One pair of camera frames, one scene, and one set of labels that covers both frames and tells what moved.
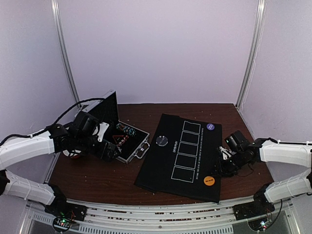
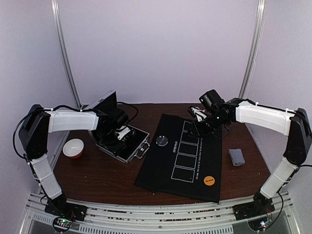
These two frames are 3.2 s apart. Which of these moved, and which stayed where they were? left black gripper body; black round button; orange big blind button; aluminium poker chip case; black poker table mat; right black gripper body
Moved: left black gripper body; right black gripper body
Stayed: black poker table mat; black round button; orange big blind button; aluminium poker chip case
